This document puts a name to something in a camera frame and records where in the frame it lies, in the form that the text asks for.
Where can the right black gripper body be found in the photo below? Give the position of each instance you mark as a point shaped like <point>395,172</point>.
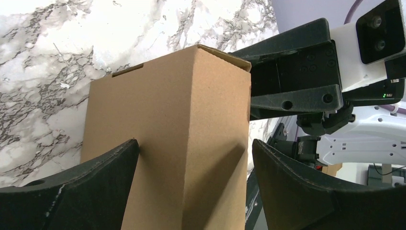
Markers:
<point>384,92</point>

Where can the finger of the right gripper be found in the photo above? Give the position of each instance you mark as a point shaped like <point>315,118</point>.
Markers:
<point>314,100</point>
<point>298,59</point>

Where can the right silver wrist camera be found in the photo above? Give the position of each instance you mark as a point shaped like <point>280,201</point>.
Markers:
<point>364,46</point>

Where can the brown cardboard box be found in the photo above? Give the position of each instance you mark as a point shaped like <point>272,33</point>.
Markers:
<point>189,112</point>

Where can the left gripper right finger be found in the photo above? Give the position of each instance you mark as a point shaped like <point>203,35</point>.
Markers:
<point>297,197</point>

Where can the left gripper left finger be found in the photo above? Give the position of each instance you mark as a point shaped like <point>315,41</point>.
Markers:
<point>90,196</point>

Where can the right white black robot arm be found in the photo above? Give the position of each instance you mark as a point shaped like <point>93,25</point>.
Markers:
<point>378,135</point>

